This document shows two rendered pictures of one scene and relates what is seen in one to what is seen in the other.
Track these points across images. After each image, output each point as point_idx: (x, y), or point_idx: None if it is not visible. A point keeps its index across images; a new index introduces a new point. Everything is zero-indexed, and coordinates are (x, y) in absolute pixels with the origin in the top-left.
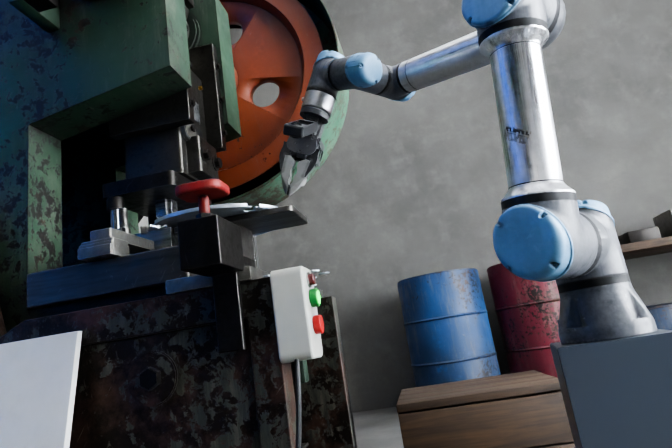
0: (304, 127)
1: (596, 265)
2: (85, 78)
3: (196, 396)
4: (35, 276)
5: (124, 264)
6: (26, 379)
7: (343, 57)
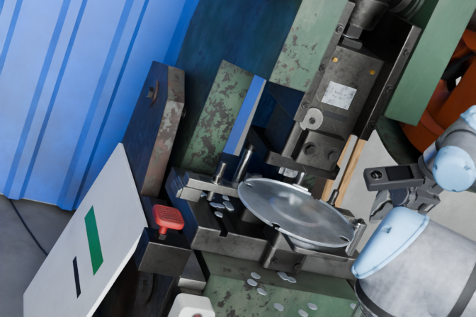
0: (374, 184)
1: None
2: (247, 49)
3: (148, 315)
4: (172, 171)
5: (185, 206)
6: (127, 231)
7: (457, 137)
